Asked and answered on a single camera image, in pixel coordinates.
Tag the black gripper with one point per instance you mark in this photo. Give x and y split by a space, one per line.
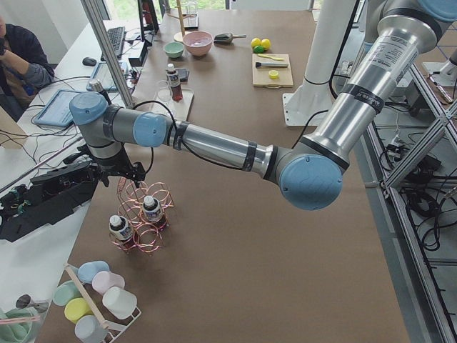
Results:
115 166

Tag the tea bottle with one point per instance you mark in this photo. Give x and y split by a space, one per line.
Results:
120 228
153 212
174 82

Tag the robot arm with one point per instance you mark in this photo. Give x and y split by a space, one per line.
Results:
309 174

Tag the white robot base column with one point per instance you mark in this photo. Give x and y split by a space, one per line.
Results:
313 96

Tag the cream rectangular tray plate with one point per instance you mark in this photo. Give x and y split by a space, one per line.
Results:
180 110

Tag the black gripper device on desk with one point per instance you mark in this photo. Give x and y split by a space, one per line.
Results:
50 198

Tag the clear wine glass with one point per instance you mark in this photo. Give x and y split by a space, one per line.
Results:
163 93

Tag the blue pastel cup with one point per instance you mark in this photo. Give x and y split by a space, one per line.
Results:
89 270

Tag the pink pastel cup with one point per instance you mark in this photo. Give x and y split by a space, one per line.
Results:
105 280

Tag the blue teach pendant tablet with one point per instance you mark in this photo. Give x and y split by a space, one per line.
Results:
56 112

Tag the black thermos bottle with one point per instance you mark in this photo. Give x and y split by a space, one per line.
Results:
97 86

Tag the dark grey folded cloth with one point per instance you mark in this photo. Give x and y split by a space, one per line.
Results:
183 74

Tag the white pastel cup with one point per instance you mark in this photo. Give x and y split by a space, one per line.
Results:
119 302

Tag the green pastel cup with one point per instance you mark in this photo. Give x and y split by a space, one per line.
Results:
65 292

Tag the black computer mouse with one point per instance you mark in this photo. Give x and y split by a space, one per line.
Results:
88 61

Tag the yellow pastel cup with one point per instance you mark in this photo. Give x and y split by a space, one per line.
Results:
77 308

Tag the green bowl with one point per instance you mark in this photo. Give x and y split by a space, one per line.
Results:
174 49

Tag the black keyboard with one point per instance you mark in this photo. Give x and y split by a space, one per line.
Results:
116 37

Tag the grey pastel cup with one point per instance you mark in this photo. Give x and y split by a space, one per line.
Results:
89 330

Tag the wooden cup tree stand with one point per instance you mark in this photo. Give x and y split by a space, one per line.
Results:
187 15

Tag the pink bowl with ice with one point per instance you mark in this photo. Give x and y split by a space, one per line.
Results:
198 43

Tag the black monitor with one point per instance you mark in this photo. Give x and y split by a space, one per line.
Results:
149 26

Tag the seated person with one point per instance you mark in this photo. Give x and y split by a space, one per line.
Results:
24 69

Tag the metal jigger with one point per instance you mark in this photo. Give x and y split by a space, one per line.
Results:
25 301

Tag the metal muddler bar tool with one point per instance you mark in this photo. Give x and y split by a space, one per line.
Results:
259 65

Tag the metal ice scoop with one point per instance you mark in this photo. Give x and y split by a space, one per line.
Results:
227 38

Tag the wooden cutting board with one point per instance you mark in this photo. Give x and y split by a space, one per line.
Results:
260 76

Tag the half lemon slice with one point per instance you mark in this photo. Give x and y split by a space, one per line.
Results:
273 74

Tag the yellow plastic knife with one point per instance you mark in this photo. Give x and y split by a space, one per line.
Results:
266 56

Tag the yellow lemon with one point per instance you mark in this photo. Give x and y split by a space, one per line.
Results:
255 42

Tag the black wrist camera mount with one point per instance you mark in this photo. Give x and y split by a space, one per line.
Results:
137 170

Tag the copper wire bottle basket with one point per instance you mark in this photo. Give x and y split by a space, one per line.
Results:
148 236

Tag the white wire cup rack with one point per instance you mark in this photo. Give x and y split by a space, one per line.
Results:
116 327

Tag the aluminium frame post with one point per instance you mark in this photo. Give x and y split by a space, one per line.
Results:
94 16

